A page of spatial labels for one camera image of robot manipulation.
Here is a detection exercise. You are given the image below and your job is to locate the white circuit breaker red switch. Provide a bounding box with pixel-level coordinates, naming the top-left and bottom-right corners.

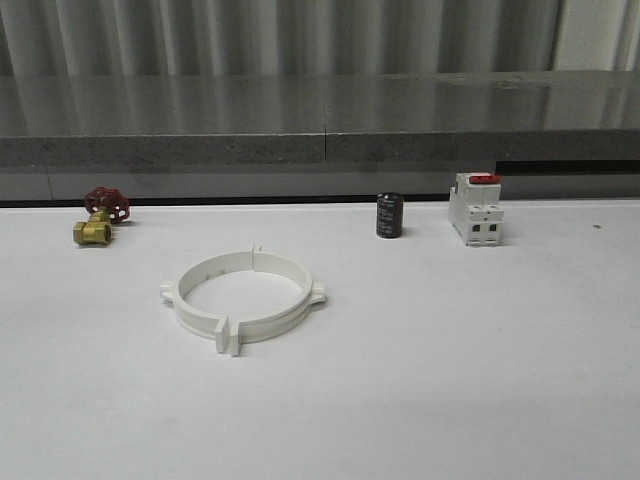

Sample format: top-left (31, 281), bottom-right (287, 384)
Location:
top-left (448, 172), bottom-right (504, 247)

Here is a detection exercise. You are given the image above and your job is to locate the grey stone counter ledge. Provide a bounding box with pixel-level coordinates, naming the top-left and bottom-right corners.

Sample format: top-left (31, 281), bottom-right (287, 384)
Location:
top-left (1, 71), bottom-right (639, 173)

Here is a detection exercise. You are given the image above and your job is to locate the brass valve with red handwheel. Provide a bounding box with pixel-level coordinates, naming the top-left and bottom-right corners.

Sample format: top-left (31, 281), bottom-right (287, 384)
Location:
top-left (73, 186), bottom-right (130, 245)

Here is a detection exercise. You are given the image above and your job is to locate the white half pipe clamp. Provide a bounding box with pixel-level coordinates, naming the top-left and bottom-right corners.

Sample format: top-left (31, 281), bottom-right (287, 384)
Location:
top-left (160, 245), bottom-right (262, 356)
top-left (228, 247), bottom-right (326, 356)

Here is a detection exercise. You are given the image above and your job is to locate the black cylindrical capacitor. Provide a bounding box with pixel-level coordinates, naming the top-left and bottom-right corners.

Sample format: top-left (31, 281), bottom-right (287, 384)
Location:
top-left (376, 192), bottom-right (404, 239)

